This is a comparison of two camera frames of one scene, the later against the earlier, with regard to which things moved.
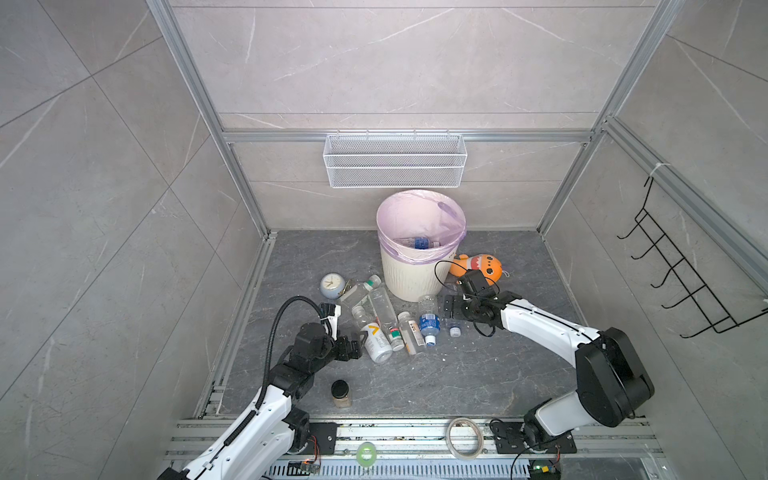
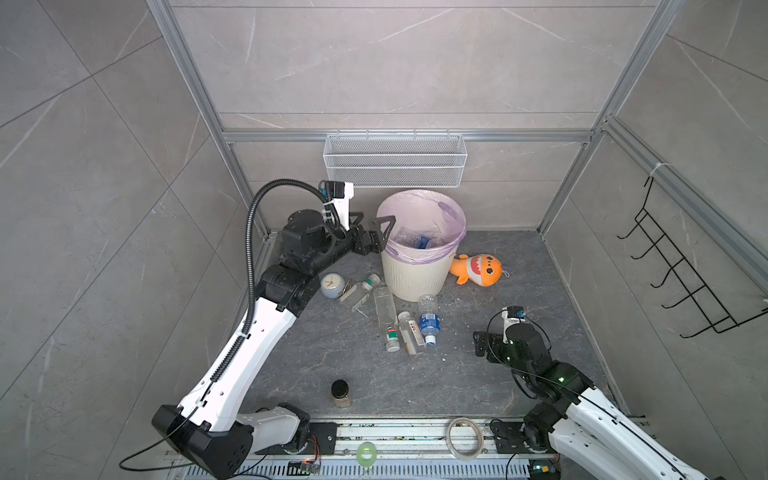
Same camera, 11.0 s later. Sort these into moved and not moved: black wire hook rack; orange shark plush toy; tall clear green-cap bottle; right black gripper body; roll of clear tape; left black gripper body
Moved: right black gripper body; left black gripper body
Not moved: orange shark plush toy; black wire hook rack; tall clear green-cap bottle; roll of clear tape
